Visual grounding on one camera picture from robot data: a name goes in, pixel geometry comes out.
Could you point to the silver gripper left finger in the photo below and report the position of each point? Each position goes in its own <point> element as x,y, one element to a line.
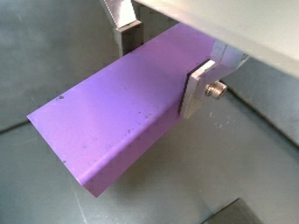
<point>129,28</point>

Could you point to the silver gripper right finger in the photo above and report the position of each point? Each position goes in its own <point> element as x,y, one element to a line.
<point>203,79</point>

